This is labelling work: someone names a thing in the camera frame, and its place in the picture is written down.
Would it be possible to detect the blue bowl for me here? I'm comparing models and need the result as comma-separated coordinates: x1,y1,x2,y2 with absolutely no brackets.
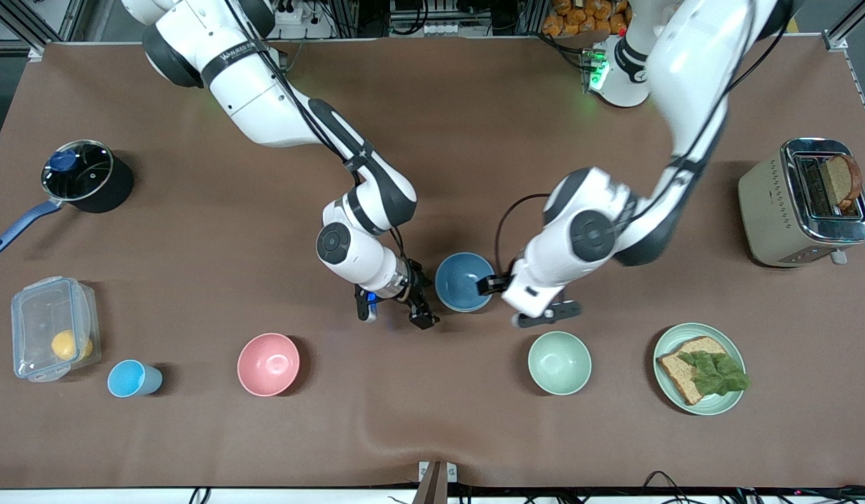
434,252,496,313

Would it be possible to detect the mint green bowl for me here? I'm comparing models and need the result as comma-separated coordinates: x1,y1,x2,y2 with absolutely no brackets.
527,331,593,396

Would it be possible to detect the pink bowl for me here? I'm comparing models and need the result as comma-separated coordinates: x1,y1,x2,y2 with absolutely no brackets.
237,332,301,398

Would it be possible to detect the brown bread slice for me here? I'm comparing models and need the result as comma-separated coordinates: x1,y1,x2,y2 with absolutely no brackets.
656,336,731,407

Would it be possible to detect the green lettuce leaf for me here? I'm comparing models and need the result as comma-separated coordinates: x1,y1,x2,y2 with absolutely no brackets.
676,350,752,397

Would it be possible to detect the mint green plate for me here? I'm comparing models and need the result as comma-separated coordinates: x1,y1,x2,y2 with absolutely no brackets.
653,323,747,417

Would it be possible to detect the white power strip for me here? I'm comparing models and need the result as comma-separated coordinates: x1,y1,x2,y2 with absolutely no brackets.
387,17,475,37
268,0,335,39

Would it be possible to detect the beige and chrome toaster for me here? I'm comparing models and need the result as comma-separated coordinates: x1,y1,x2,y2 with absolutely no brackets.
738,137,865,268

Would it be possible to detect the bag of orange buns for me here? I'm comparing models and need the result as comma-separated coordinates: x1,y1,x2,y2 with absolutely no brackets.
542,0,632,37

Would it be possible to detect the blue plastic cup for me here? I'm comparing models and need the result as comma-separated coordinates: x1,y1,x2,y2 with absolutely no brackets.
107,359,163,398

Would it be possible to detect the glass lid with blue knob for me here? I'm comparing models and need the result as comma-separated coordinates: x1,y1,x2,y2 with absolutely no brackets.
41,140,115,202

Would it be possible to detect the toast slice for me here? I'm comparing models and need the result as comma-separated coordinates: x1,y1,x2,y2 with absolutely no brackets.
821,154,864,211

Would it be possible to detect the yellow fruit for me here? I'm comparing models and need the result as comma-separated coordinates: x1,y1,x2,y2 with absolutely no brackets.
51,330,94,362

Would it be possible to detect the clear container with blue-rimmed lid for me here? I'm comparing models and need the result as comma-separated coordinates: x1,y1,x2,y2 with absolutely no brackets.
11,276,102,383

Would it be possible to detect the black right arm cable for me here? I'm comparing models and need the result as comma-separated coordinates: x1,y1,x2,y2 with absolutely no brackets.
222,0,413,281

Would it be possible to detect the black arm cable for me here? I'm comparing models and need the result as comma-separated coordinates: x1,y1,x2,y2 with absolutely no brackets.
494,14,790,277
222,0,413,281

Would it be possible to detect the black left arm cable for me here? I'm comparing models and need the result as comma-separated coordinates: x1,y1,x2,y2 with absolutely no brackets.
494,14,790,277

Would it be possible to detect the metal table edge bracket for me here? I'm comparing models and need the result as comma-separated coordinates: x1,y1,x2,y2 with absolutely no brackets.
415,461,457,504

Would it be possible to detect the dark saucepan with blue handle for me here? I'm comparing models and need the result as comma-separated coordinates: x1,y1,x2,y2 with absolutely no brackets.
0,140,134,254

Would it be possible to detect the aluminium frame profile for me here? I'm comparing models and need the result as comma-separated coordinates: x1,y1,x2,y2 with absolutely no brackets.
0,0,90,60
824,0,865,53

